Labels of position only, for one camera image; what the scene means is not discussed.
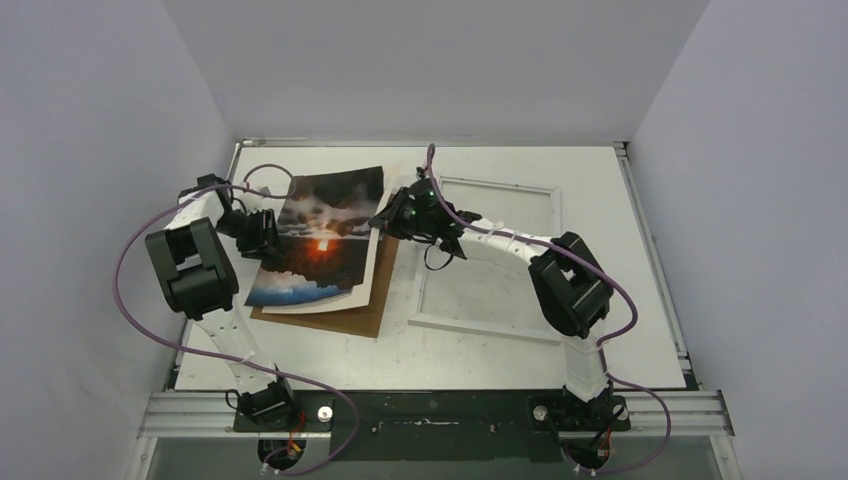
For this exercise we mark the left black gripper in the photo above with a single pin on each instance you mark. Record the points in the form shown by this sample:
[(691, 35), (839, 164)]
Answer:
[(266, 241)]

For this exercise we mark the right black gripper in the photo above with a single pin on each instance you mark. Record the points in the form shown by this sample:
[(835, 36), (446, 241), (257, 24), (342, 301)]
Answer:
[(397, 213)]

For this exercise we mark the sunset landscape photo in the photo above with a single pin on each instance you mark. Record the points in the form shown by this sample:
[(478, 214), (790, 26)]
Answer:
[(321, 242)]

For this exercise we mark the white picture frame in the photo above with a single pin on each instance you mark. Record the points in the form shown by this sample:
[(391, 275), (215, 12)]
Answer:
[(490, 292)]

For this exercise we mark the brown backing board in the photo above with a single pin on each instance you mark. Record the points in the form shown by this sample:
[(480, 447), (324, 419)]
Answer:
[(364, 321)]

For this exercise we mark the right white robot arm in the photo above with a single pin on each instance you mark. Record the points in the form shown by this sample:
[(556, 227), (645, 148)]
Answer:
[(563, 272)]

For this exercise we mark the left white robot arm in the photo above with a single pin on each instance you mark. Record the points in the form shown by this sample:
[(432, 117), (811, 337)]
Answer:
[(198, 280)]

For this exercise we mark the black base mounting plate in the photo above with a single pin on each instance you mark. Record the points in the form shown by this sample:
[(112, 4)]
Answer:
[(429, 426)]

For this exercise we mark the aluminium front rail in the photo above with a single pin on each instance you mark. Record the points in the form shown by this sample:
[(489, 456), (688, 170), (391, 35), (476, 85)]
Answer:
[(186, 414)]

